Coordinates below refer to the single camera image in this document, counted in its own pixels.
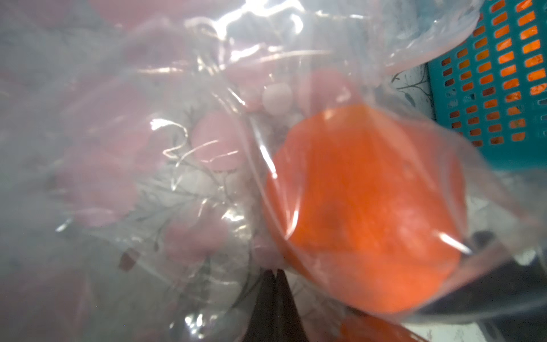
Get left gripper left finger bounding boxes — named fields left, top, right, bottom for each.
left=242, top=270, right=277, bottom=342

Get teal plastic basket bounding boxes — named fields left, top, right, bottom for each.
left=427, top=0, right=546, bottom=170

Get orange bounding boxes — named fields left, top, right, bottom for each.
left=336, top=315, right=426, bottom=342
left=264, top=105, right=467, bottom=314

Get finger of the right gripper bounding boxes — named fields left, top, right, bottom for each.
left=418, top=242, right=546, bottom=341

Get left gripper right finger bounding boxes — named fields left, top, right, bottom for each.
left=275, top=269, right=309, bottom=342

